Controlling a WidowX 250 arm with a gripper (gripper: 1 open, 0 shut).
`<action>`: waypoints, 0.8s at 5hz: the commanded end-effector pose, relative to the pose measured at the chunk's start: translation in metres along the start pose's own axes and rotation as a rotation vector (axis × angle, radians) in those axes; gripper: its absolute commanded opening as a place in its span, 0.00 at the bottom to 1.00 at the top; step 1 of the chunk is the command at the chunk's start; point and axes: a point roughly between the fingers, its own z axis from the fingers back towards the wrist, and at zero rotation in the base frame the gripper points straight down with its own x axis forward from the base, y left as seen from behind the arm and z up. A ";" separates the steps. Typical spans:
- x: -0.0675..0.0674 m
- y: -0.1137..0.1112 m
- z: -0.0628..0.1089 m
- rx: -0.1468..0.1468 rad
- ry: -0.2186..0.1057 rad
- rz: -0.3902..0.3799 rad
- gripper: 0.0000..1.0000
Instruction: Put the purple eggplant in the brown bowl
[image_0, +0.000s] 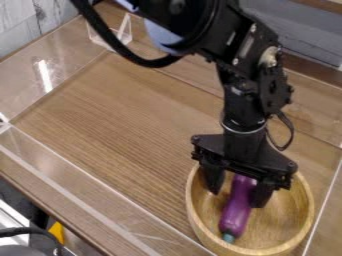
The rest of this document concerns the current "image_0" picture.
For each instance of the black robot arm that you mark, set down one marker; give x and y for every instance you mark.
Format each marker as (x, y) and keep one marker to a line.
(217, 30)

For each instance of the yellow sticker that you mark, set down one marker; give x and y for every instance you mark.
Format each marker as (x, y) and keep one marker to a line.
(57, 230)

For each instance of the clear acrylic tray walls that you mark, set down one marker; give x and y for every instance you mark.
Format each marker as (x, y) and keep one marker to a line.
(95, 142)

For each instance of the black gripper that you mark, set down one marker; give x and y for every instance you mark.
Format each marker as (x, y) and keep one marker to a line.
(249, 154)

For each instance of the brown wooden bowl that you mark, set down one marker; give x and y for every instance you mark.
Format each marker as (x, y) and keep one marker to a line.
(274, 229)

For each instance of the black device with screw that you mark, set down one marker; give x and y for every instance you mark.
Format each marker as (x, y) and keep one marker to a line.
(75, 247)

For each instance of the purple toy eggplant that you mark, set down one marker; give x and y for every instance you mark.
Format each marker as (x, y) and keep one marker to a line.
(237, 209)

